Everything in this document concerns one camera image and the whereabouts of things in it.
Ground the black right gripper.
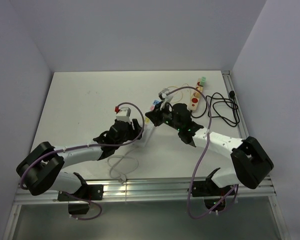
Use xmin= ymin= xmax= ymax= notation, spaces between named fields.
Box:
xmin=145 ymin=100 xmax=182 ymax=131

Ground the beige red power strip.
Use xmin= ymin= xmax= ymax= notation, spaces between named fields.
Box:
xmin=187 ymin=77 xmax=206 ymax=111

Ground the white multicolour power strip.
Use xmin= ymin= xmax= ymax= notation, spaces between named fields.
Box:
xmin=133 ymin=99 xmax=162 ymax=148

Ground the green usb charger plug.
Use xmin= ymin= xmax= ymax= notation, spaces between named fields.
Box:
xmin=199 ymin=76 xmax=207 ymax=87

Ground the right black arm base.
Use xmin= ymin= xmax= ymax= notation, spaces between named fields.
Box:
xmin=190 ymin=180 xmax=237 ymax=209

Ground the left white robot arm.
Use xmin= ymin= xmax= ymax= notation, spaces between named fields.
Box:
xmin=16 ymin=118 xmax=145 ymax=200

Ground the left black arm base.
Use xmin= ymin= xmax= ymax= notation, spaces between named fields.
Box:
xmin=57 ymin=184 xmax=104 ymax=221

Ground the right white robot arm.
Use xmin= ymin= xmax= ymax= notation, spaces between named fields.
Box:
xmin=145 ymin=102 xmax=274 ymax=195

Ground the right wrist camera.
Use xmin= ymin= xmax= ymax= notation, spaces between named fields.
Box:
xmin=158 ymin=88 xmax=173 ymax=110

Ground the aluminium front rail frame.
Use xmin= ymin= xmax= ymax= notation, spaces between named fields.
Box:
xmin=3 ymin=177 xmax=291 ymax=240

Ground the aluminium rail frame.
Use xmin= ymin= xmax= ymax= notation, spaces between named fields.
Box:
xmin=221 ymin=70 xmax=274 ymax=189
xmin=3 ymin=177 xmax=291 ymax=240

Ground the aluminium right rail frame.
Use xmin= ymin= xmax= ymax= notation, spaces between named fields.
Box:
xmin=221 ymin=70 xmax=274 ymax=189

